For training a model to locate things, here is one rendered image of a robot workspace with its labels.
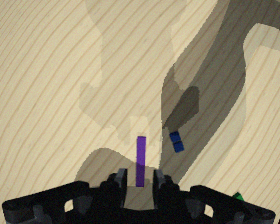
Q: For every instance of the purple rod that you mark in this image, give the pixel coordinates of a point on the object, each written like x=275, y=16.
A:
x=140, y=163

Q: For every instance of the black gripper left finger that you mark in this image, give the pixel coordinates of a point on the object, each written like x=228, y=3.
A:
x=99, y=205

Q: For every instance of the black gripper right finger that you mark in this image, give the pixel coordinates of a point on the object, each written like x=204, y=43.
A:
x=173, y=209

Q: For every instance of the green rod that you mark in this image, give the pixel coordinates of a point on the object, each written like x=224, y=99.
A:
x=238, y=196

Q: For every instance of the small dark blue block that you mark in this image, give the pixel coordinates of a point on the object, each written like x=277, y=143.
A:
x=178, y=146
x=175, y=136

